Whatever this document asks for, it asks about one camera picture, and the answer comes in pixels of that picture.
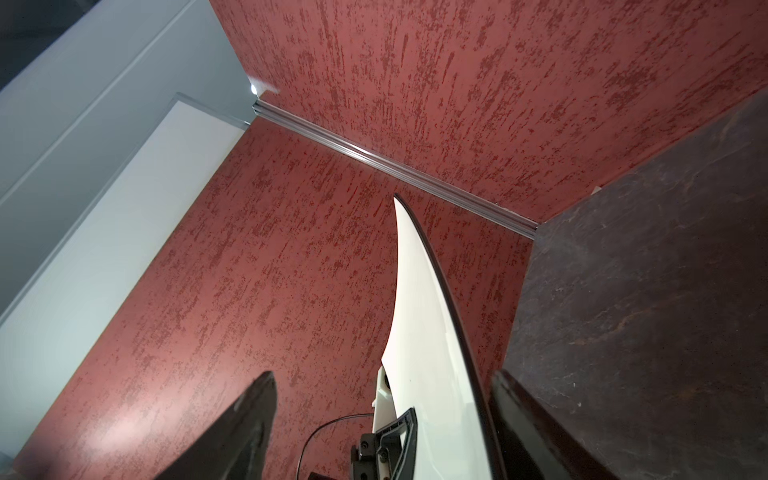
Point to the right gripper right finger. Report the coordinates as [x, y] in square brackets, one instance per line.
[533, 444]

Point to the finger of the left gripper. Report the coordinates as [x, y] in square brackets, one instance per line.
[389, 453]

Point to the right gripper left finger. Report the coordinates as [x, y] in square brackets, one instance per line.
[236, 444]

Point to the white square plate black rim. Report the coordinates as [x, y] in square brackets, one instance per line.
[448, 432]

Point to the left corner aluminium profile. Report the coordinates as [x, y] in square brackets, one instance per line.
[420, 180]

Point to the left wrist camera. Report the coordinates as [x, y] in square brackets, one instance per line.
[384, 410]

